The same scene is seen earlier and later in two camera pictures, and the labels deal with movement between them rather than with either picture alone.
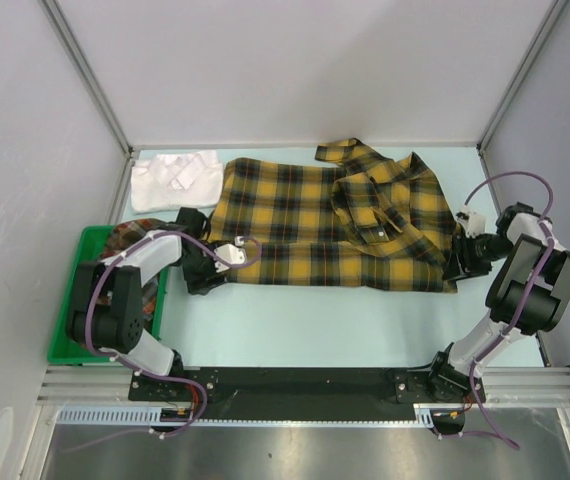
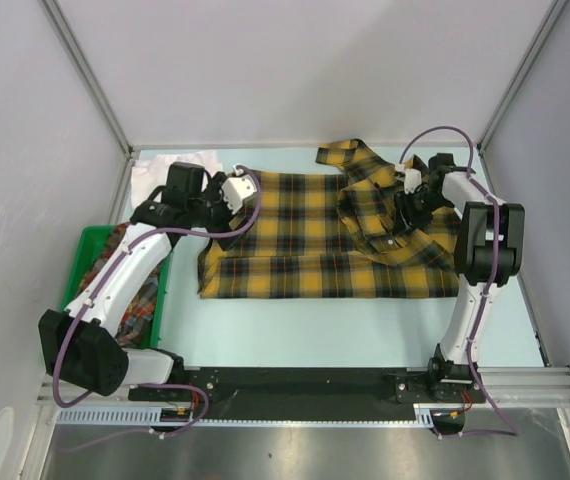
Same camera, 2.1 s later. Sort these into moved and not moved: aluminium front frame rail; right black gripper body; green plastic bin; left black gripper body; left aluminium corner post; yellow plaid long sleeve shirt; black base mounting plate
Moved: right black gripper body; yellow plaid long sleeve shirt; left black gripper body
Not moved: aluminium front frame rail; green plastic bin; black base mounting plate; left aluminium corner post
